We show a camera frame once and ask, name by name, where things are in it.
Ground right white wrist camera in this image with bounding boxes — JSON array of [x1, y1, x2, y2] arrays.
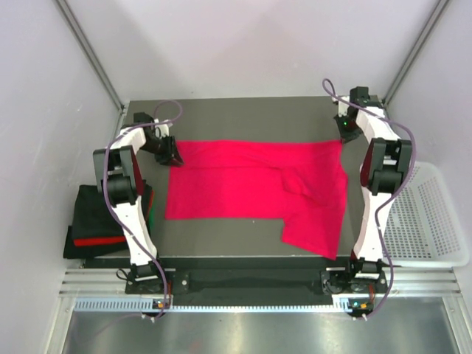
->
[[331, 97, 350, 117]]

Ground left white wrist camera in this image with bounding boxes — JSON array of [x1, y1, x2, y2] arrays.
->
[[154, 119, 173, 139]]

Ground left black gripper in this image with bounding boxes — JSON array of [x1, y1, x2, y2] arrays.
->
[[139, 133, 183, 167]]

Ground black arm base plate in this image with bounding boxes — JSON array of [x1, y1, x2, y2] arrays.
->
[[124, 256, 390, 307]]

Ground aluminium frame post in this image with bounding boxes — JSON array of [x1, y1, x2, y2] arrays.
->
[[52, 0, 125, 112], [383, 0, 451, 108]]

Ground slotted grey cable duct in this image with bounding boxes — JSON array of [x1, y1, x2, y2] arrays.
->
[[74, 297, 369, 313]]

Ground red t shirt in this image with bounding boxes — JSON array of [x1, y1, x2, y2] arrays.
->
[[165, 140, 348, 260]]

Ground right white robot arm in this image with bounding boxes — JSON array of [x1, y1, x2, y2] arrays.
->
[[335, 86, 413, 292]]

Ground left aluminium frame post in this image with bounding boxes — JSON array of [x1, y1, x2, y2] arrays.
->
[[52, 0, 125, 112]]

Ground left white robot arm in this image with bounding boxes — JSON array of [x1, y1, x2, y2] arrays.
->
[[93, 112, 184, 294]]

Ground folded black shirt stack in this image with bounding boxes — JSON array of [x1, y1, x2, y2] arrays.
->
[[62, 180, 156, 260]]

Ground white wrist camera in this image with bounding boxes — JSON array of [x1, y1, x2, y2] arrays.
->
[[154, 119, 173, 139], [331, 97, 350, 117]]

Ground white perforated plastic basket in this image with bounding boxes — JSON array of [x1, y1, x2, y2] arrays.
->
[[383, 162, 469, 268]]

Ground right aluminium frame post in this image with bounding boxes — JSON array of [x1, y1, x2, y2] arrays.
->
[[383, 0, 451, 108]]

